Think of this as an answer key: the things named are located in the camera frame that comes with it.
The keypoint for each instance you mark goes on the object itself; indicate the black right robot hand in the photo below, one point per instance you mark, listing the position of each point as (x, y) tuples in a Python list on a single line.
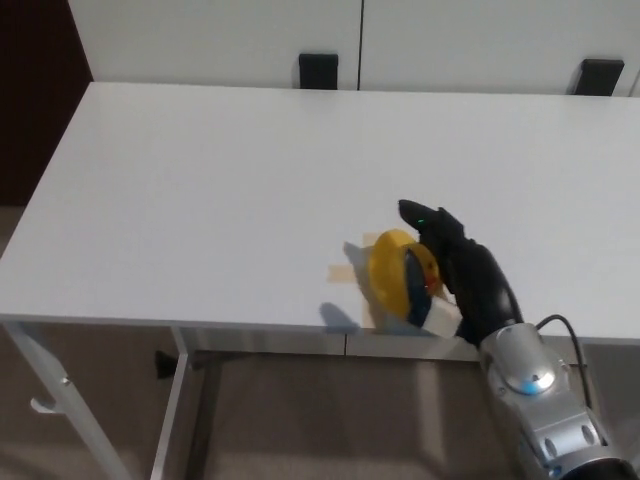
[(470, 280)]

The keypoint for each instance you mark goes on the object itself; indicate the yellow duck toy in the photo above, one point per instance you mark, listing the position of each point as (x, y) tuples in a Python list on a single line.
[(387, 275)]

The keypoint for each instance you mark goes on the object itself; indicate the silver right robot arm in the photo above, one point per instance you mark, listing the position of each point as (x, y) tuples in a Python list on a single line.
[(525, 365)]

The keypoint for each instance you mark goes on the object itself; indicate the white desk leg with hook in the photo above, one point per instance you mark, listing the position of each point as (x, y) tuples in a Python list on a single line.
[(54, 382)]

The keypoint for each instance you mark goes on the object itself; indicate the short beige tape strip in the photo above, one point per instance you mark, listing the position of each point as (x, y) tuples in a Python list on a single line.
[(339, 274)]

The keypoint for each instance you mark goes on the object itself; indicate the white partition panel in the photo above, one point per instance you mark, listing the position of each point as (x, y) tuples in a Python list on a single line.
[(475, 42), (210, 42)]

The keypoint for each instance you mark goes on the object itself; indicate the black partition foot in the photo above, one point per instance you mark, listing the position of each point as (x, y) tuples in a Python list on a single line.
[(165, 365)]

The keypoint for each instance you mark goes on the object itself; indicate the white hook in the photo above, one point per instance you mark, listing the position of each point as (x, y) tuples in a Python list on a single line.
[(45, 406)]

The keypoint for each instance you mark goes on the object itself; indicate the dark brown door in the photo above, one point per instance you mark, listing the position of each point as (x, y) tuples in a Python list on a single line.
[(35, 100)]

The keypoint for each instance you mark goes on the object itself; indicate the black partition bracket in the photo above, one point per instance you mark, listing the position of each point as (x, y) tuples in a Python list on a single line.
[(599, 77), (319, 71)]

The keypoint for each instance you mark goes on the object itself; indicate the grey metal support post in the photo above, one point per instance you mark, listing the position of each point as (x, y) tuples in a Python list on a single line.
[(206, 420)]

